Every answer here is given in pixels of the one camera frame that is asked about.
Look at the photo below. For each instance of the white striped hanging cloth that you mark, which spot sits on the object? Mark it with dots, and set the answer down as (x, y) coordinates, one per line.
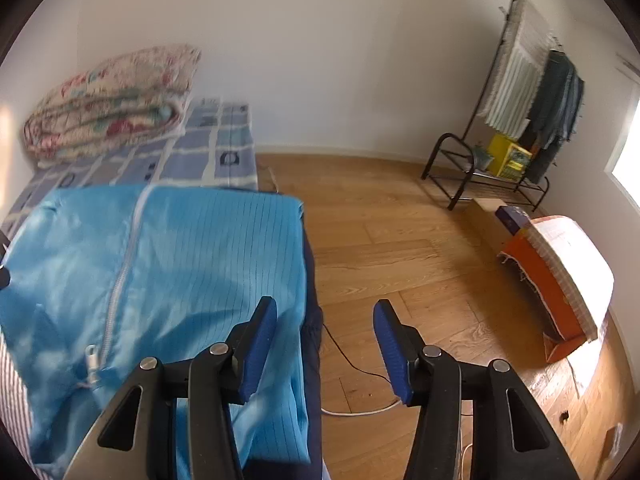
(515, 85)

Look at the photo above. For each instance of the blue checked blanket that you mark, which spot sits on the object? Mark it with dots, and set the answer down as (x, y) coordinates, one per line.
(215, 160)

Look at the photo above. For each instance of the orange box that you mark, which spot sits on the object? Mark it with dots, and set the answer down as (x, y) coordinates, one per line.
(540, 280)

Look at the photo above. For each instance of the dark blue box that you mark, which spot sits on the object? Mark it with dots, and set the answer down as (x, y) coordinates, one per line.
(512, 217)

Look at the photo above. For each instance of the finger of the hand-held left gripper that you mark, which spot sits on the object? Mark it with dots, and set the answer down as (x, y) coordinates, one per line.
(4, 276)

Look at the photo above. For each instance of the dark hanging clothes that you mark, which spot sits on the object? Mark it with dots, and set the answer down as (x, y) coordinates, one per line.
(555, 110)

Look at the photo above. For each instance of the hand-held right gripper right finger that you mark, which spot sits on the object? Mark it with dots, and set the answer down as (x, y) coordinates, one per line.
(392, 355)

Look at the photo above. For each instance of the yellow box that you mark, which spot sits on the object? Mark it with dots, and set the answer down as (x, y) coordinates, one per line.
(507, 155)

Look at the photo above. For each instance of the blue pinstriped coverall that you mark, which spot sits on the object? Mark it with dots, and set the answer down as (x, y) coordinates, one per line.
(200, 260)

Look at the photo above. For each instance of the beige woven cloth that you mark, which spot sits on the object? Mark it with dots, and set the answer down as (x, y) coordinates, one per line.
(575, 270)

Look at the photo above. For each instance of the folded floral quilt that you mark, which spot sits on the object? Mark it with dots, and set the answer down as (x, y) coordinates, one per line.
(110, 105)

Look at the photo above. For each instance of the black metal clothes rack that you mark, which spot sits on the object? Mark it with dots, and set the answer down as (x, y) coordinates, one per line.
(450, 160)

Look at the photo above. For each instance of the wooden box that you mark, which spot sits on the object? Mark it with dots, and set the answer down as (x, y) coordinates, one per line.
(487, 207)

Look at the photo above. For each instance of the window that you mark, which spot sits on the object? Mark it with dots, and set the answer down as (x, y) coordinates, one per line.
(625, 145)

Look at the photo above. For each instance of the small cardboard piece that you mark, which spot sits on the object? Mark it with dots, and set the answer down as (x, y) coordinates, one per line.
(614, 440)

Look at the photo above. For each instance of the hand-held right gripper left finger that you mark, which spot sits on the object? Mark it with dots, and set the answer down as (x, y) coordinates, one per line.
(260, 355)

